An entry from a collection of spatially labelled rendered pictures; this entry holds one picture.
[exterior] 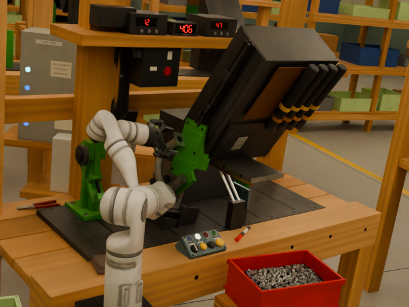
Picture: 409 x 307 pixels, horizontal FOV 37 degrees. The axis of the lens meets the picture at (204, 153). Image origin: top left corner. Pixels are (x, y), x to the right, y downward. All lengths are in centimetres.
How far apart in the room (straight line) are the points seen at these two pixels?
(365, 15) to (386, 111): 136
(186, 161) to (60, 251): 54
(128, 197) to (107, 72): 92
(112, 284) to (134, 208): 22
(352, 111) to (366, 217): 533
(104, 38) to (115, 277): 90
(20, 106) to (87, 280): 75
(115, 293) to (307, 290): 64
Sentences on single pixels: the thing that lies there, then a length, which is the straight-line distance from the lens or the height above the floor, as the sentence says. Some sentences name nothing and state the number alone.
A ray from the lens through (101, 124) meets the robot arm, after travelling 197.
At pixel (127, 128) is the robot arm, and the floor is 126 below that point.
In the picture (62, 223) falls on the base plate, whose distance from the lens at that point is 217.
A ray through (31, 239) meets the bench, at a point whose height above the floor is 88.
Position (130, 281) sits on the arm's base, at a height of 105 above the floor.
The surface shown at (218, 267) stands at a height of 85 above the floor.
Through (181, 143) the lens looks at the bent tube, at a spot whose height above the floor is 119.
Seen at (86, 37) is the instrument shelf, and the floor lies 153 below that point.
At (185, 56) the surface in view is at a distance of 1016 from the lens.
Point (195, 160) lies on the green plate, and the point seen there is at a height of 115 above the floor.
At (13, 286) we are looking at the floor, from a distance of 358.
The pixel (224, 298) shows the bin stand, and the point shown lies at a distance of 201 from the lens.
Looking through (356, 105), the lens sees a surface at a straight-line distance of 792.
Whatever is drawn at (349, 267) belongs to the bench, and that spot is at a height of 65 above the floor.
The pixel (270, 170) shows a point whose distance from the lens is 221.
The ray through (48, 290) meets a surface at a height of 90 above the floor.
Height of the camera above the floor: 181
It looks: 17 degrees down
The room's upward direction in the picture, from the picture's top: 7 degrees clockwise
